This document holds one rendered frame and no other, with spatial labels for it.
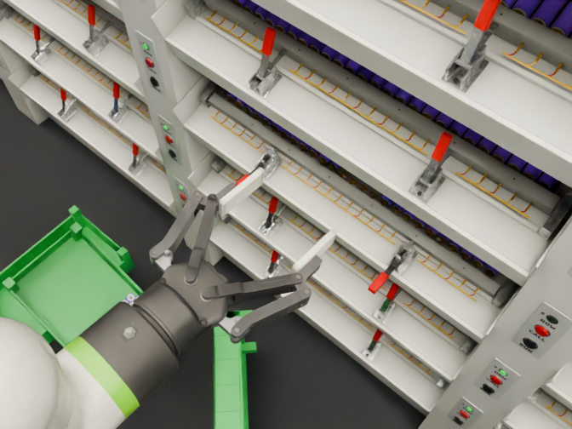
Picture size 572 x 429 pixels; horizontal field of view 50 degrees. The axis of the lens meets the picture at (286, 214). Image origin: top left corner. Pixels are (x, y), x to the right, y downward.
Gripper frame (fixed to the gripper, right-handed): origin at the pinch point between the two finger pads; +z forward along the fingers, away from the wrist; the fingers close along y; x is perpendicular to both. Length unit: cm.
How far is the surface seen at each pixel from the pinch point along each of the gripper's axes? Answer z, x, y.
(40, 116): 15, -83, -97
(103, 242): 2, -81, -52
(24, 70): 16, -66, -98
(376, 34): 13.2, 18.3, -2.4
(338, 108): 17.1, 0.0, -6.2
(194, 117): 15.0, -23.7, -31.8
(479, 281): 19.3, -14.1, 22.0
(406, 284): 14.2, -19.3, 14.5
